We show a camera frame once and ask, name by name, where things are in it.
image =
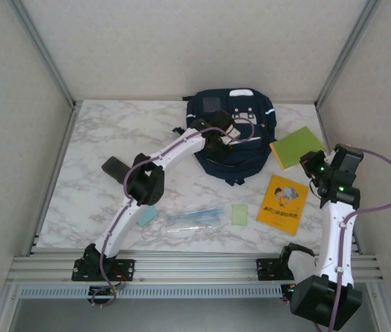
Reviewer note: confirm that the green notebook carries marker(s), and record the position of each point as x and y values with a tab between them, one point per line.
295	145

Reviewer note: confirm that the navy blue backpack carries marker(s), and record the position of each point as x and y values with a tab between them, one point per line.
244	162

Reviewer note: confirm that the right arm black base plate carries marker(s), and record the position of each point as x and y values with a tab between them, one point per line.
264	269

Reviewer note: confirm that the aluminium side rail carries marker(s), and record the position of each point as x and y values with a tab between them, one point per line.
65	141
323	124

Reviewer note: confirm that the clear pack of blue pens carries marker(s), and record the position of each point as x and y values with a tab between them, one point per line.
195	216

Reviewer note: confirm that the blue sticky note pad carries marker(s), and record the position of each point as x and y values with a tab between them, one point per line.
147	218

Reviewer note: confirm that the green sticky note pad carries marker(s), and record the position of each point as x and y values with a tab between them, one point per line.
240	214

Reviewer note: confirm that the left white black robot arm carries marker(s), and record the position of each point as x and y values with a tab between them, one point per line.
181	148

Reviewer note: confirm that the clear plastic sleeve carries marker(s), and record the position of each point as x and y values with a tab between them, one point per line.
188	229

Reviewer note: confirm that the yellow book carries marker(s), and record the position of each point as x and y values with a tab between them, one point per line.
278	221

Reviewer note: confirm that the black pencil case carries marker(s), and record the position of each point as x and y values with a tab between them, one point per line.
112	166

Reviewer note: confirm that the aluminium frame post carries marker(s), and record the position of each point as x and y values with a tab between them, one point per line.
43	55
347	52

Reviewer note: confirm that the aluminium mounting rail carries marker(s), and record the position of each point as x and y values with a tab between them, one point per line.
195	268

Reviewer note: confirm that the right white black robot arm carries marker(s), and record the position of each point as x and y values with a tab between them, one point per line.
333	242

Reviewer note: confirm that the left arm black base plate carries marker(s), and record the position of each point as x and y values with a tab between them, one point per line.
126	268

